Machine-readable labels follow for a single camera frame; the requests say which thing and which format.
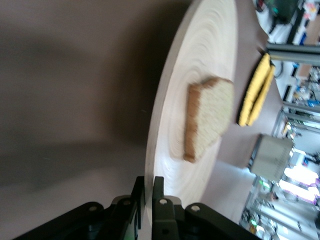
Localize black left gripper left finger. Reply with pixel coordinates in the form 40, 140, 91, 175
107, 176, 146, 240

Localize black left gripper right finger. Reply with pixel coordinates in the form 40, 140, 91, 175
151, 176, 185, 240

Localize slice of toast bread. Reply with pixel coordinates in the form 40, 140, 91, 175
182, 77, 235, 164

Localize round bamboo plate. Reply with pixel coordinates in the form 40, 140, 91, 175
144, 0, 238, 225

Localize beige chrome two-slot toaster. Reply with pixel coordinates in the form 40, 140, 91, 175
246, 133, 294, 181

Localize brown table cover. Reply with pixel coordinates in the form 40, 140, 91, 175
0, 0, 285, 240

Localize yellow quilted oven mitt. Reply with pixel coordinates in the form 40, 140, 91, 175
236, 52, 272, 126

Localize front camera mount post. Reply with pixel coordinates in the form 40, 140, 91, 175
265, 41, 320, 66

